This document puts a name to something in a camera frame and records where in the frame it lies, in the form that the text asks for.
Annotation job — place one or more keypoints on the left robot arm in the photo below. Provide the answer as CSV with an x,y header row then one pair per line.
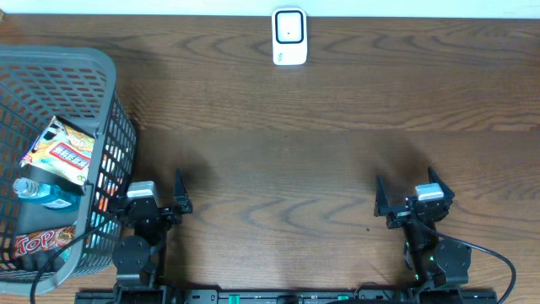
x,y
140,258

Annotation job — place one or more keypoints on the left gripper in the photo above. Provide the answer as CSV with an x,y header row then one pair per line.
x,y
180,198

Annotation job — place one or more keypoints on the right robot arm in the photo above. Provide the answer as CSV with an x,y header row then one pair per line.
x,y
441,265

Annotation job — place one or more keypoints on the blue mouthwash bottle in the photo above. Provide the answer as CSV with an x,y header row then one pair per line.
x,y
49,196

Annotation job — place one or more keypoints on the white barcode scanner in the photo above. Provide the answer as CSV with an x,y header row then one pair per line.
x,y
289,36

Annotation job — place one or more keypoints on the grey plastic shopping basket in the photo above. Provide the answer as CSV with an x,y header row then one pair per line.
x,y
77,84

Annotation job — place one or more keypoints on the brown Top chocolate bar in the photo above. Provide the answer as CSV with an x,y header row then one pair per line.
x,y
43,241

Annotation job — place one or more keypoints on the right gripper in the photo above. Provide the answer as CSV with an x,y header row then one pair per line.
x,y
381,208

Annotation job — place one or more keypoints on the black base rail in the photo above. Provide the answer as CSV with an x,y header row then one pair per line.
x,y
370,294

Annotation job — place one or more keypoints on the yellow snack bag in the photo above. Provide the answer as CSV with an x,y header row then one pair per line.
x,y
62,149

